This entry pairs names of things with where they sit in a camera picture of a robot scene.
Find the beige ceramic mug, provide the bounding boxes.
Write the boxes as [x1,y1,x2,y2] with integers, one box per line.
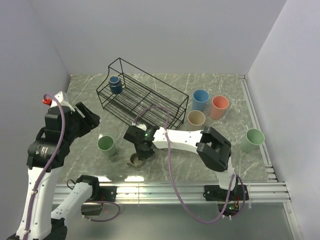
[127,153,144,168]

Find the dark blue glazed mug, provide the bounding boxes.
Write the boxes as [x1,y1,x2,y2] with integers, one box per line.
[108,75,123,94]

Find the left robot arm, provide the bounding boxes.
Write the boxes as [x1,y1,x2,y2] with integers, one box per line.
[9,100,101,240]

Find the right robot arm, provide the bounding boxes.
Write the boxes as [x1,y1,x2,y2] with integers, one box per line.
[123,124,238,200]

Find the green tumbler left side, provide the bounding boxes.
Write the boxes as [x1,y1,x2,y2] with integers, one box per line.
[97,135,116,157]

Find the green tumbler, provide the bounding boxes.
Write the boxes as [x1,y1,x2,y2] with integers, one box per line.
[239,128,265,153]
[97,135,116,157]

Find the beige plastic tumbler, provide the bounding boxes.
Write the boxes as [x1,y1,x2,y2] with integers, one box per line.
[187,110,206,127]

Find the blue plastic tumbler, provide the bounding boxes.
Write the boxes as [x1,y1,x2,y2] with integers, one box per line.
[192,89,210,112]

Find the salmon pink plastic tumbler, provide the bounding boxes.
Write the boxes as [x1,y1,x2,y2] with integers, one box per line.
[209,95,229,120]

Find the green tumbler right side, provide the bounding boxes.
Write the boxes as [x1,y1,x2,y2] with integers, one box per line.
[239,128,265,153]

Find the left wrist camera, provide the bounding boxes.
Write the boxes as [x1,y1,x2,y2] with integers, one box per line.
[42,91,75,111]

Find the black wire dish rack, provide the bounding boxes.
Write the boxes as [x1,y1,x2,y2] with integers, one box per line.
[96,57,189,130]

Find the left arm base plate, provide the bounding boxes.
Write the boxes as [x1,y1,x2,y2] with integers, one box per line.
[88,185,117,202]

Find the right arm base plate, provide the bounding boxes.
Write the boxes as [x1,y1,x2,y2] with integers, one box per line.
[203,184,249,202]

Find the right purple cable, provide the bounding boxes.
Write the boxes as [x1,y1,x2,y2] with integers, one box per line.
[131,106,247,224]

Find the aluminium side rail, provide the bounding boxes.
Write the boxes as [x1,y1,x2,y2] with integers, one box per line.
[239,75,278,182]

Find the aluminium mounting rail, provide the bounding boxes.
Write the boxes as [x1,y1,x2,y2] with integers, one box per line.
[49,182,292,204]

